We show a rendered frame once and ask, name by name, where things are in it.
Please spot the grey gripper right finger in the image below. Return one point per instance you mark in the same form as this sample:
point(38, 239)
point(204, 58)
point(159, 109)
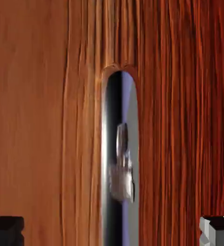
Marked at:
point(217, 233)

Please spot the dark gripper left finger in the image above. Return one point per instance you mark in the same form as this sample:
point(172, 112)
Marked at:
point(6, 230)

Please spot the reddish wooden drawer front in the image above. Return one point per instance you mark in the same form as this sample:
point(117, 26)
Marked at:
point(46, 115)

